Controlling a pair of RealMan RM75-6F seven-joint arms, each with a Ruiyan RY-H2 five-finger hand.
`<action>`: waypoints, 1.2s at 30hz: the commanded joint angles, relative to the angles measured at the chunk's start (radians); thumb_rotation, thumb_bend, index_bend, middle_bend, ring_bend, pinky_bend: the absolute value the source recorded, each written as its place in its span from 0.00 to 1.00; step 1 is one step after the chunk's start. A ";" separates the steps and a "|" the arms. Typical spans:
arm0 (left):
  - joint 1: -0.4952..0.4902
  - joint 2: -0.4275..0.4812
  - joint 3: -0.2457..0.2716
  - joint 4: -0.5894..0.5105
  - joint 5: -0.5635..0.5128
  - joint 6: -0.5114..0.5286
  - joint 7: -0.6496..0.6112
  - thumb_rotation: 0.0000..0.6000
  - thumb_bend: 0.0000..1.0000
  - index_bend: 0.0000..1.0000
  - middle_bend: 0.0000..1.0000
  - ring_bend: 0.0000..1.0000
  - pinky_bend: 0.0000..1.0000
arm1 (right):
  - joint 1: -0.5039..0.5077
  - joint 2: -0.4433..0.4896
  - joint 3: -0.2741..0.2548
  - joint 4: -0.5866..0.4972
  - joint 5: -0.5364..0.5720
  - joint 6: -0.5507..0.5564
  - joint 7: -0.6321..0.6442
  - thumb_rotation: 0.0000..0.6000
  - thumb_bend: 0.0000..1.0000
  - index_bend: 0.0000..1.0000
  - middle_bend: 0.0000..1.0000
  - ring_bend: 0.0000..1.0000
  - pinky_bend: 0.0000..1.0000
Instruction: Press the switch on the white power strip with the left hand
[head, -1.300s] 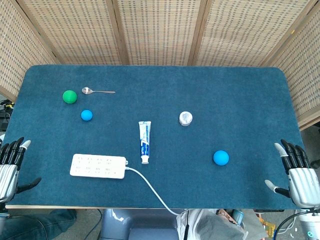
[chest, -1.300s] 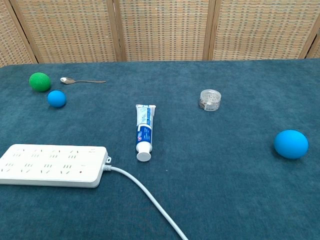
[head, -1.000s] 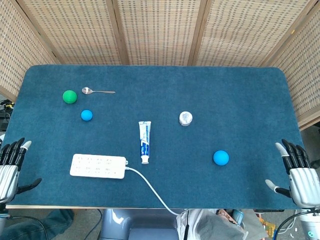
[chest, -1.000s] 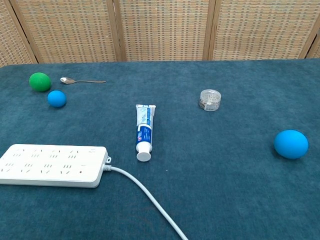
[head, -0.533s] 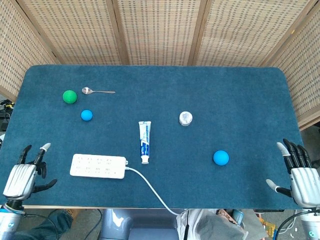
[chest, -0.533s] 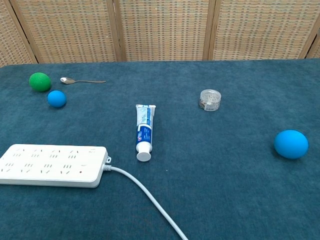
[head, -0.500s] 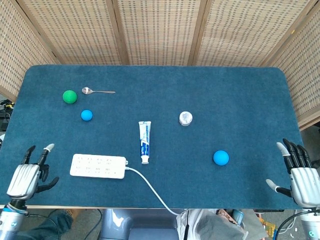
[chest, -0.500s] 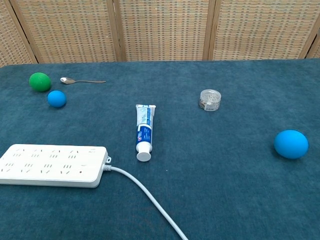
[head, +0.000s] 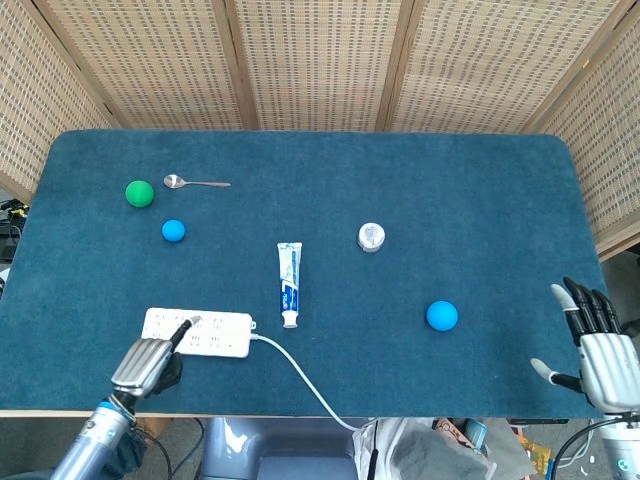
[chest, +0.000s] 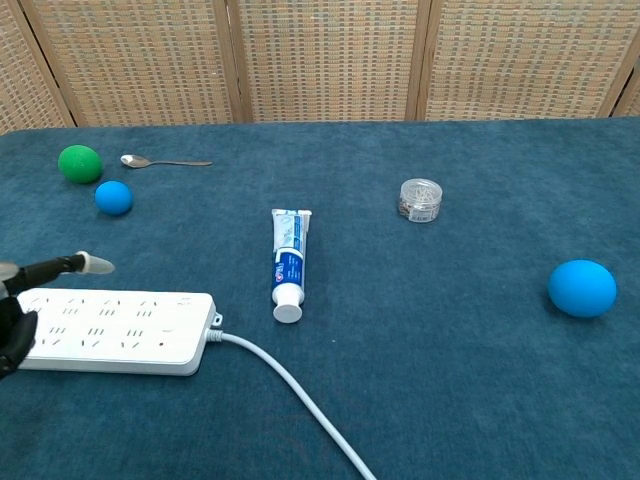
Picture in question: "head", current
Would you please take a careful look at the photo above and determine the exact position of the green ball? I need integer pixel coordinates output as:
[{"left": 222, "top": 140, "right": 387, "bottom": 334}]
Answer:
[{"left": 124, "top": 179, "right": 156, "bottom": 208}]

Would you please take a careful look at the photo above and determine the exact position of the large blue ball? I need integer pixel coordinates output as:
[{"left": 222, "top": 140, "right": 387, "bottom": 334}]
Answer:
[{"left": 425, "top": 299, "right": 460, "bottom": 333}]

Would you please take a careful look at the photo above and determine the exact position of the dark blue table mat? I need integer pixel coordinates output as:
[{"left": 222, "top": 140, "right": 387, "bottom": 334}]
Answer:
[{"left": 0, "top": 129, "right": 640, "bottom": 419}]

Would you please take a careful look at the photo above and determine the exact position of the white power strip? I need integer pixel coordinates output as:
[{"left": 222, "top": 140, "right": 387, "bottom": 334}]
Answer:
[{"left": 141, "top": 307, "right": 254, "bottom": 360}]

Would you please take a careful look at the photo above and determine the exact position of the white power strip cable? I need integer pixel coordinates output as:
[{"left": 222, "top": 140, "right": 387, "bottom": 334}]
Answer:
[{"left": 249, "top": 322, "right": 377, "bottom": 432}]

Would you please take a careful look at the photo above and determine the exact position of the metal spoon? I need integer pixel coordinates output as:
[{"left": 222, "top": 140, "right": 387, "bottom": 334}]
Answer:
[{"left": 163, "top": 173, "right": 232, "bottom": 190}]

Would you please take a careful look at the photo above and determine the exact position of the white blue toothpaste tube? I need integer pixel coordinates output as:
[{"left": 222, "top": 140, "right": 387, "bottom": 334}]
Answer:
[{"left": 276, "top": 241, "right": 304, "bottom": 330}]

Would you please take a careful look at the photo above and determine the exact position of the woven bamboo folding screen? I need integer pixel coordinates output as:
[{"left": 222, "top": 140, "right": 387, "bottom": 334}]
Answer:
[{"left": 0, "top": 0, "right": 640, "bottom": 261}]

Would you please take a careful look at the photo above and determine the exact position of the small blue ball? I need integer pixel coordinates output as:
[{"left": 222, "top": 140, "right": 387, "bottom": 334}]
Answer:
[{"left": 161, "top": 218, "right": 187, "bottom": 244}]

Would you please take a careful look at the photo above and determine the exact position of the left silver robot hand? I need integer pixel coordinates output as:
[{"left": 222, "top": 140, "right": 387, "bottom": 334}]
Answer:
[{"left": 109, "top": 314, "right": 203, "bottom": 400}]

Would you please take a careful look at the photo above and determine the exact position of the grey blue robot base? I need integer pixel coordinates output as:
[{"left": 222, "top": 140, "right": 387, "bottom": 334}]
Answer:
[{"left": 198, "top": 417, "right": 361, "bottom": 480}]

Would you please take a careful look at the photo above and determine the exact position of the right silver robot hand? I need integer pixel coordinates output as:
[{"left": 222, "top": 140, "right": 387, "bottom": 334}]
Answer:
[{"left": 530, "top": 276, "right": 640, "bottom": 413}]

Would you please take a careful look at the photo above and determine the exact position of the black cable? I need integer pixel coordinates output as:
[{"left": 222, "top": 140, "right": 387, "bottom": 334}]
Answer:
[{"left": 552, "top": 419, "right": 609, "bottom": 480}]

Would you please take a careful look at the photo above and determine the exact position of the small round silver tin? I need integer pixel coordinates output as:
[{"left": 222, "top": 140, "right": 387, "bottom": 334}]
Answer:
[{"left": 357, "top": 221, "right": 387, "bottom": 254}]

